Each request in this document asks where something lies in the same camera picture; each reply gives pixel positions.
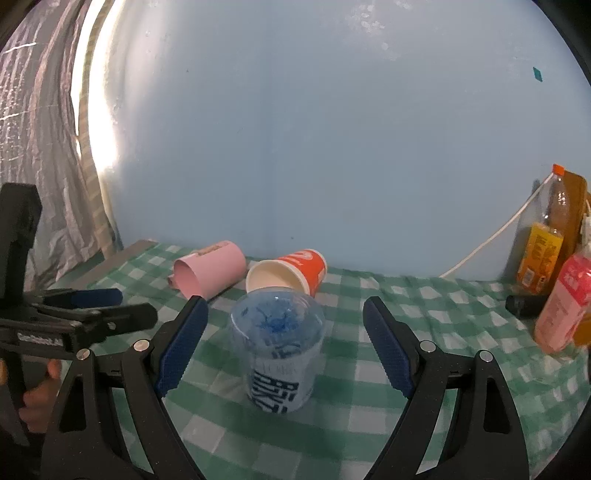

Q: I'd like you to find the green white checkered tablecloth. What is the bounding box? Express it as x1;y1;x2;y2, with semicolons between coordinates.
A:
46;240;587;480

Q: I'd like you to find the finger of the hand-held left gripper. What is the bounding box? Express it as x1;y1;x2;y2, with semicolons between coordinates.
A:
43;288;124;310
71;303;158;345

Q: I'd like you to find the person's left hand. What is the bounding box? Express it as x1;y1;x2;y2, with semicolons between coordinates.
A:
22;359;64;435

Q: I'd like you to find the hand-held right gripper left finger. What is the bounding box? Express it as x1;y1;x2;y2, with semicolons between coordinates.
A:
41;295;209;480

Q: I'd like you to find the pink label bottle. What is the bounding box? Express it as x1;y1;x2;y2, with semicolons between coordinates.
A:
534;251;591;355

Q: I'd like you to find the clear plastic cup blue print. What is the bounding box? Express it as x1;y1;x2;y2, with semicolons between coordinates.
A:
229;288;325;415

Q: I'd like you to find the brown board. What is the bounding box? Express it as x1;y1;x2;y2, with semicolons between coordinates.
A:
561;171;590;259

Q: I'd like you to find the red paper cup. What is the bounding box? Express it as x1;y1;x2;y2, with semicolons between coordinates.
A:
246;249;328;298

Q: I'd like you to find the orange cap bottle yellow label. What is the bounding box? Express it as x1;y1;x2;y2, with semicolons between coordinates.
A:
516;164;571;296

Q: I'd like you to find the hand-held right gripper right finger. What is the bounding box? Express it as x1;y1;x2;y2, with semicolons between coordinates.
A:
362;296;529;480

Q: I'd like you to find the white cable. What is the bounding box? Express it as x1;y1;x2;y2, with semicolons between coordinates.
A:
438;173;555;279

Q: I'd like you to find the small black object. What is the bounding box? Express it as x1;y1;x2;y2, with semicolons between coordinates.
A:
505;294;548;318

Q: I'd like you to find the grey curtain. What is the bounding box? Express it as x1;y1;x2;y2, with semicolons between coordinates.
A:
0;0;122;291

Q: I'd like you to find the pink paper cup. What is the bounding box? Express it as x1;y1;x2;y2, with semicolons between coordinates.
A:
172;240;247;302

